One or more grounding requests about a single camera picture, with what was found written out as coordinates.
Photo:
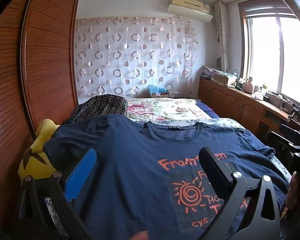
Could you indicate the pile of books and boxes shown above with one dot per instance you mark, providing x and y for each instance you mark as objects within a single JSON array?
[{"x": 222, "y": 77}]

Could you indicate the dark circle-patterned folded cloth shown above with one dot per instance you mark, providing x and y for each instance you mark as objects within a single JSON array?
[{"x": 102, "y": 105}]

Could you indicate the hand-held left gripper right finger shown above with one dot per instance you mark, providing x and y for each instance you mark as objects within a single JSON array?
[{"x": 215, "y": 170}]

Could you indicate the wooden slatted wardrobe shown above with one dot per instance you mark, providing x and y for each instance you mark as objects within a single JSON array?
[{"x": 40, "y": 67}]

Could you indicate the pink floral bed sheet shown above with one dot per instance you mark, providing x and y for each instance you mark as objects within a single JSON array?
[{"x": 165, "y": 110}]

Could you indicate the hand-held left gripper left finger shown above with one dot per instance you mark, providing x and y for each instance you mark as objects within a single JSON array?
[{"x": 81, "y": 175}]

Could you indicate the cardboard box with blue cloth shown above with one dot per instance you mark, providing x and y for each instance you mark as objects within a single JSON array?
[{"x": 158, "y": 91}]

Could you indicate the yellow plush toy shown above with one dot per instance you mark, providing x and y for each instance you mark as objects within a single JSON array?
[{"x": 37, "y": 155}]

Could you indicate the dark oval wall ornament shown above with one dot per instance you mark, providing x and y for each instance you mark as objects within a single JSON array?
[{"x": 219, "y": 63}]

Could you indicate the grey device box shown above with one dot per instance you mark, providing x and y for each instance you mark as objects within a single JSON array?
[{"x": 273, "y": 98}]

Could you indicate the plain blue bed cover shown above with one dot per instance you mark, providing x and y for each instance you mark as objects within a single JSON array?
[{"x": 207, "y": 110}]

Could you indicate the pale window curtain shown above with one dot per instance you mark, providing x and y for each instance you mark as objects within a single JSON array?
[{"x": 223, "y": 35}]

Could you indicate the navy printed t-shirt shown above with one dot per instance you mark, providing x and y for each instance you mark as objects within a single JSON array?
[{"x": 140, "y": 180}]

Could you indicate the person's left hand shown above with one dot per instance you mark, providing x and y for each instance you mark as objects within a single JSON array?
[{"x": 140, "y": 236}]

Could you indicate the white plastic bag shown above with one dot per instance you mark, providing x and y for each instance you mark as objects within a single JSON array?
[{"x": 257, "y": 95}]

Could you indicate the sheer circle-patterned wall curtain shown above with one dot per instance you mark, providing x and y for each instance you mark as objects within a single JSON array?
[{"x": 135, "y": 55}]

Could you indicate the blue floral blanket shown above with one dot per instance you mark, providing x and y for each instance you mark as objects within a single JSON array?
[{"x": 227, "y": 123}]

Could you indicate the person's right hand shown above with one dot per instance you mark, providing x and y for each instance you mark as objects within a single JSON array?
[{"x": 293, "y": 192}]

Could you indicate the white air conditioner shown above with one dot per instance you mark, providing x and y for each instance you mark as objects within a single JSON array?
[{"x": 190, "y": 8}]

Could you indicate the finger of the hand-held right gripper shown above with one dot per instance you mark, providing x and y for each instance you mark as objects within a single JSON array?
[
  {"x": 282, "y": 142},
  {"x": 295, "y": 132}
]

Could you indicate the wooden cabinet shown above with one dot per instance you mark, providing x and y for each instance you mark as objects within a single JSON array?
[{"x": 227, "y": 100}]

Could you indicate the window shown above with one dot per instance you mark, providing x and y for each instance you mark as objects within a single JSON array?
[{"x": 277, "y": 55}]

